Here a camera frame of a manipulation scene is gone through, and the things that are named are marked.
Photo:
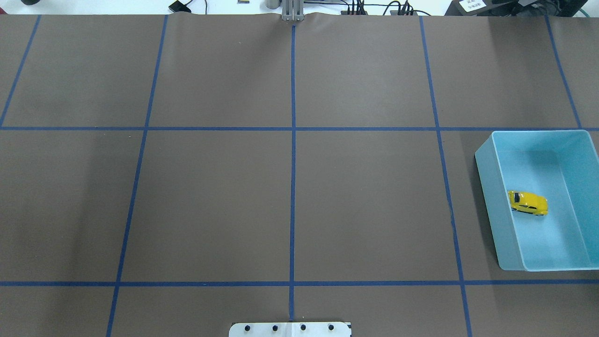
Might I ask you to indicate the light blue plastic bin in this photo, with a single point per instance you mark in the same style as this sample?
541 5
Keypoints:
561 166

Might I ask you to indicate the yellow beetle toy car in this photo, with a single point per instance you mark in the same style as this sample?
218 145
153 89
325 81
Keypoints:
527 202

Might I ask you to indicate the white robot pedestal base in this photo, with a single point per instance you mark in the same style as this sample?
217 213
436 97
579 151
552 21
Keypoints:
291 329

